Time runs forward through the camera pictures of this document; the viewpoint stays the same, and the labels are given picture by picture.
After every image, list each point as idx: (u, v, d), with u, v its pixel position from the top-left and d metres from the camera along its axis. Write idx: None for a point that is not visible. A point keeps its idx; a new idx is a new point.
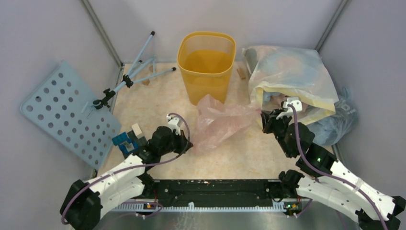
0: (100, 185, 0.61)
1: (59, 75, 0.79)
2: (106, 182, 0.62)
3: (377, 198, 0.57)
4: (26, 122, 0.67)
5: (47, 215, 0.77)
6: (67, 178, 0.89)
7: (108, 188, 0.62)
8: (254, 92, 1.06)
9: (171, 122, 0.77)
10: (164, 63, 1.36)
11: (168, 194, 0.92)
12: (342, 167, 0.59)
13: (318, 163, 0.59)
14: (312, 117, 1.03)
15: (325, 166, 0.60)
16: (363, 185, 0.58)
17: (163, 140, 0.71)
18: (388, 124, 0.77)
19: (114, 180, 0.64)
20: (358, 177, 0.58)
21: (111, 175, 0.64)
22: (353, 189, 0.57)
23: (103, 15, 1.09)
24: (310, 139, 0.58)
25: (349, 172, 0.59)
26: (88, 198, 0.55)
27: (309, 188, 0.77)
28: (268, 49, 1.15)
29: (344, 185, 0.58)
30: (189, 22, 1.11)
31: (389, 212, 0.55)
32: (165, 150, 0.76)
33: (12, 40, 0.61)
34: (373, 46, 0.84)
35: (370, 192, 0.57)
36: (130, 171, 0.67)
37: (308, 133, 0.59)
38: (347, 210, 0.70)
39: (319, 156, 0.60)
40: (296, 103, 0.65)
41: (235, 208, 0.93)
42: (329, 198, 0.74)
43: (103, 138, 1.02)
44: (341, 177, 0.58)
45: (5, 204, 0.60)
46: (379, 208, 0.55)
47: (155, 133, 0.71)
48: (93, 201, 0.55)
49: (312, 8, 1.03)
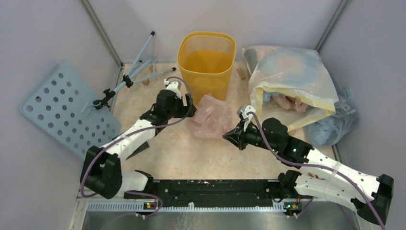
0: (116, 147, 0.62)
1: (59, 75, 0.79)
2: (120, 145, 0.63)
3: (359, 179, 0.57)
4: (26, 122, 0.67)
5: (47, 214, 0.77)
6: (67, 178, 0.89)
7: (126, 148, 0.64)
8: (254, 92, 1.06)
9: (170, 86, 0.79)
10: (164, 63, 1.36)
11: (168, 194, 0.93)
12: (318, 154, 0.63)
13: (295, 153, 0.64)
14: (312, 117, 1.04)
15: (301, 155, 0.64)
16: (342, 167, 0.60)
17: (168, 101, 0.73)
18: (388, 124, 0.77)
19: (128, 142, 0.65)
20: (335, 160, 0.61)
21: (125, 138, 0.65)
22: (331, 173, 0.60)
23: (103, 15, 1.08)
24: (283, 132, 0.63)
25: (326, 157, 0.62)
26: (108, 159, 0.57)
27: (306, 184, 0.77)
28: (268, 49, 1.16)
29: (323, 170, 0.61)
30: (189, 22, 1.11)
31: (374, 191, 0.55)
32: (171, 113, 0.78)
33: (11, 41, 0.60)
34: (373, 46, 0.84)
35: (351, 174, 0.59)
36: (143, 132, 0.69)
37: (281, 126, 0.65)
38: (344, 200, 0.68)
39: (294, 146, 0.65)
40: (249, 109, 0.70)
41: (236, 208, 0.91)
42: (325, 190, 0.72)
43: (103, 139, 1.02)
44: (318, 163, 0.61)
45: (5, 204, 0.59)
46: (362, 188, 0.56)
47: (160, 96, 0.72)
48: (113, 162, 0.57)
49: (312, 8, 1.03)
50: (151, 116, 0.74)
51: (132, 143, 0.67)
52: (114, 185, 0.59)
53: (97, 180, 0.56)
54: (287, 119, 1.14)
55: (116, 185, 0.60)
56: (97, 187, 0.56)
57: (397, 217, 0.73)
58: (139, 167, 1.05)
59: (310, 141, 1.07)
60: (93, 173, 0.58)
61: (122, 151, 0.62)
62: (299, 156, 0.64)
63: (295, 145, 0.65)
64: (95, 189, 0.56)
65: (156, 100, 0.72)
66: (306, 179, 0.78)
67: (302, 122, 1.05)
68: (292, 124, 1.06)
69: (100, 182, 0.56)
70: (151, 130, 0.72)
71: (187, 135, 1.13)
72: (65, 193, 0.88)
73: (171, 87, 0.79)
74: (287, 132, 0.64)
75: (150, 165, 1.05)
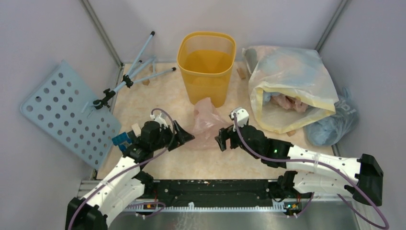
0: (97, 197, 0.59)
1: (59, 75, 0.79)
2: (102, 193, 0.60)
3: (341, 164, 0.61)
4: (27, 122, 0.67)
5: (47, 214, 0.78)
6: (67, 178, 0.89)
7: (108, 195, 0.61)
8: (254, 92, 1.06)
9: (156, 119, 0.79)
10: (164, 63, 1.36)
11: (168, 194, 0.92)
12: (298, 149, 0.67)
13: (276, 154, 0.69)
14: (312, 117, 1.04)
15: (283, 154, 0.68)
16: (321, 156, 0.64)
17: (152, 134, 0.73)
18: (388, 124, 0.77)
19: (110, 189, 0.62)
20: (314, 152, 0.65)
21: (106, 185, 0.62)
22: (313, 165, 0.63)
23: (103, 14, 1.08)
24: (259, 137, 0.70)
25: (306, 151, 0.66)
26: (89, 213, 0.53)
27: (302, 181, 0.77)
28: (268, 49, 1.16)
29: (306, 164, 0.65)
30: (189, 22, 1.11)
31: (356, 173, 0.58)
32: (156, 146, 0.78)
33: (11, 42, 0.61)
34: (373, 46, 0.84)
35: (331, 161, 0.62)
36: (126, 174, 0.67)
37: (256, 132, 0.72)
38: (340, 188, 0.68)
39: (275, 148, 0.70)
40: (241, 111, 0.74)
41: (236, 208, 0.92)
42: (321, 182, 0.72)
43: (103, 139, 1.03)
44: (299, 157, 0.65)
45: (5, 204, 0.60)
46: (344, 172, 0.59)
47: (144, 129, 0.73)
48: (94, 216, 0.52)
49: (312, 8, 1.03)
50: (134, 151, 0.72)
51: (115, 188, 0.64)
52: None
53: None
54: (287, 120, 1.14)
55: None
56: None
57: (397, 216, 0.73)
58: None
59: (310, 141, 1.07)
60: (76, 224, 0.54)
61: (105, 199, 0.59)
62: (282, 156, 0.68)
63: (276, 147, 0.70)
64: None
65: (141, 133, 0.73)
66: (302, 176, 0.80)
67: (302, 122, 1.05)
68: (292, 124, 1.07)
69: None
70: (134, 169, 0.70)
71: None
72: (65, 193, 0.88)
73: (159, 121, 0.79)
74: (262, 136, 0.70)
75: (151, 165, 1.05)
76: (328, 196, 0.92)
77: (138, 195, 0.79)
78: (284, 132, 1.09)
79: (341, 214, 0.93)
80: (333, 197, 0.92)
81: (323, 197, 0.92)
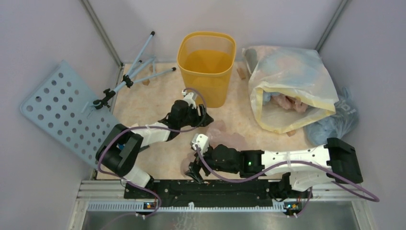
0: (139, 131, 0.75)
1: (59, 75, 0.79)
2: (143, 130, 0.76)
3: (311, 155, 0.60)
4: (26, 122, 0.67)
5: (47, 214, 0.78)
6: (67, 177, 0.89)
7: (146, 135, 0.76)
8: (254, 92, 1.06)
9: (186, 98, 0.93)
10: (164, 63, 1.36)
11: (168, 194, 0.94)
12: (270, 154, 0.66)
13: (252, 166, 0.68)
14: (312, 117, 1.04)
15: (258, 165, 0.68)
16: (292, 154, 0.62)
17: (181, 112, 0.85)
18: (389, 124, 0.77)
19: (149, 132, 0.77)
20: (285, 151, 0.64)
21: (148, 128, 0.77)
22: (287, 165, 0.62)
23: (103, 15, 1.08)
24: (232, 155, 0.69)
25: (277, 153, 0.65)
26: (132, 137, 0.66)
27: (297, 181, 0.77)
28: (268, 49, 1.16)
29: (281, 166, 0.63)
30: (189, 22, 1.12)
31: (328, 160, 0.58)
32: (182, 122, 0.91)
33: (12, 42, 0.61)
34: (373, 47, 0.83)
35: (302, 155, 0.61)
36: (161, 130, 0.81)
37: (228, 151, 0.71)
38: (324, 177, 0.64)
39: (249, 160, 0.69)
40: (200, 138, 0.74)
41: (236, 208, 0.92)
42: (310, 178, 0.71)
43: (103, 139, 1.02)
44: (273, 162, 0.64)
45: (5, 204, 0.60)
46: (316, 163, 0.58)
47: (174, 107, 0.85)
48: (135, 141, 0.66)
49: (312, 8, 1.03)
50: (166, 121, 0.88)
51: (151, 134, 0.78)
52: (128, 166, 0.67)
53: (112, 157, 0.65)
54: (287, 120, 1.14)
55: (129, 166, 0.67)
56: (112, 164, 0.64)
57: (398, 216, 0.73)
58: (139, 167, 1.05)
59: (310, 141, 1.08)
60: (111, 150, 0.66)
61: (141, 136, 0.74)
62: (257, 166, 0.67)
63: (250, 159, 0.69)
64: (109, 166, 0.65)
65: (172, 110, 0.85)
66: (295, 175, 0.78)
67: (302, 122, 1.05)
68: (292, 124, 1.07)
69: (115, 160, 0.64)
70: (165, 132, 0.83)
71: (186, 134, 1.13)
72: (65, 193, 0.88)
73: (189, 98, 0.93)
74: (234, 153, 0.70)
75: (151, 165, 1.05)
76: (328, 196, 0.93)
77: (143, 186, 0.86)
78: (284, 132, 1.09)
79: (342, 215, 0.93)
80: (333, 196, 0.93)
81: (323, 197, 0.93)
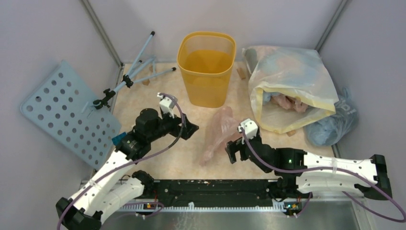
0: (84, 199, 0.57)
1: (59, 75, 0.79)
2: (89, 194, 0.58)
3: (358, 167, 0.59)
4: (26, 122, 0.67)
5: (46, 215, 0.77)
6: (67, 178, 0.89)
7: (96, 195, 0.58)
8: (254, 92, 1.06)
9: (163, 103, 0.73)
10: (164, 63, 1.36)
11: (168, 194, 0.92)
12: (313, 156, 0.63)
13: (292, 164, 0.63)
14: (312, 117, 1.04)
15: (298, 164, 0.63)
16: (338, 162, 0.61)
17: (148, 126, 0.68)
18: (389, 124, 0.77)
19: (98, 190, 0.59)
20: (332, 157, 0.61)
21: (93, 185, 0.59)
22: (332, 171, 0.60)
23: (103, 14, 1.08)
24: (266, 151, 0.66)
25: (321, 157, 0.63)
26: (74, 216, 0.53)
27: (307, 182, 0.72)
28: (268, 49, 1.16)
29: (324, 171, 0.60)
30: (189, 22, 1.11)
31: (375, 175, 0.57)
32: (154, 137, 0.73)
33: (12, 41, 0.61)
34: (373, 47, 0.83)
35: (348, 165, 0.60)
36: (114, 174, 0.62)
37: (262, 146, 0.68)
38: (348, 187, 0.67)
39: (288, 158, 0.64)
40: (249, 123, 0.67)
41: (236, 208, 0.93)
42: (328, 184, 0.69)
43: (103, 138, 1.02)
44: (316, 165, 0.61)
45: (5, 204, 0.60)
46: (363, 175, 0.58)
47: (139, 120, 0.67)
48: (80, 219, 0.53)
49: (312, 8, 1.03)
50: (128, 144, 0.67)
51: (105, 188, 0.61)
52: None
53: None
54: (287, 120, 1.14)
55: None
56: None
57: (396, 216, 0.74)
58: (139, 168, 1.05)
59: (310, 141, 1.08)
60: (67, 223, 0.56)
61: (91, 201, 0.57)
62: (297, 166, 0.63)
63: (289, 157, 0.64)
64: None
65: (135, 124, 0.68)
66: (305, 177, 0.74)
67: (301, 122, 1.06)
68: (292, 124, 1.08)
69: None
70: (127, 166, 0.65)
71: None
72: (65, 193, 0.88)
73: (164, 104, 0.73)
74: (269, 150, 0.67)
75: (151, 165, 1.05)
76: (328, 196, 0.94)
77: (136, 195, 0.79)
78: (284, 132, 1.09)
79: (341, 215, 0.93)
80: (333, 197, 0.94)
81: (323, 197, 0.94)
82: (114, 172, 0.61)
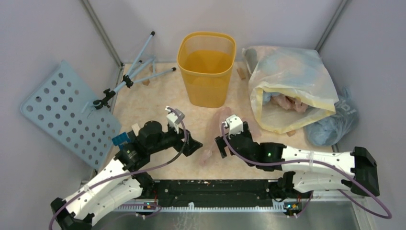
0: (77, 203, 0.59)
1: (59, 75, 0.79)
2: (82, 199, 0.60)
3: (335, 160, 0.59)
4: (27, 122, 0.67)
5: (46, 215, 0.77)
6: (67, 178, 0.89)
7: (88, 202, 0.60)
8: (254, 92, 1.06)
9: (170, 116, 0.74)
10: (164, 63, 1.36)
11: (168, 194, 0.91)
12: (292, 150, 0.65)
13: (270, 157, 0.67)
14: (312, 117, 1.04)
15: (277, 156, 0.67)
16: (316, 154, 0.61)
17: (149, 138, 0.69)
18: (389, 124, 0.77)
19: (90, 197, 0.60)
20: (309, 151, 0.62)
21: (86, 191, 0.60)
22: (309, 164, 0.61)
23: (103, 14, 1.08)
24: (247, 144, 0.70)
25: (299, 150, 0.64)
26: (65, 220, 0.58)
27: (301, 181, 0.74)
28: (268, 49, 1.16)
29: (301, 164, 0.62)
30: (189, 22, 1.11)
31: (352, 167, 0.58)
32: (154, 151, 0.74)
33: (12, 41, 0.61)
34: (373, 47, 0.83)
35: (326, 157, 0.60)
36: (108, 183, 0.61)
37: (243, 140, 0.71)
38: (337, 183, 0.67)
39: (268, 152, 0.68)
40: (234, 119, 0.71)
41: (236, 208, 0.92)
42: (319, 181, 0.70)
43: (103, 139, 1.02)
44: (294, 158, 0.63)
45: (5, 204, 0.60)
46: (340, 167, 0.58)
47: (142, 131, 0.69)
48: (69, 223, 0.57)
49: (312, 8, 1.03)
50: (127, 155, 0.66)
51: (97, 194, 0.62)
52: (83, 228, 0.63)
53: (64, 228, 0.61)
54: (287, 120, 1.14)
55: None
56: None
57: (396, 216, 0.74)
58: None
59: (310, 141, 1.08)
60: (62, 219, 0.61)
61: (82, 207, 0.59)
62: (276, 159, 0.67)
63: (269, 151, 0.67)
64: None
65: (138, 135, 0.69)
66: (300, 176, 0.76)
67: (301, 122, 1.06)
68: (292, 124, 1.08)
69: None
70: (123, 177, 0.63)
71: None
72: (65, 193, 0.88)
73: (170, 118, 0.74)
74: (250, 143, 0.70)
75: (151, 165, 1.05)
76: (328, 196, 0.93)
77: (133, 197, 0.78)
78: (284, 132, 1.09)
79: (341, 215, 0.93)
80: (333, 196, 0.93)
81: (323, 196, 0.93)
82: (108, 182, 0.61)
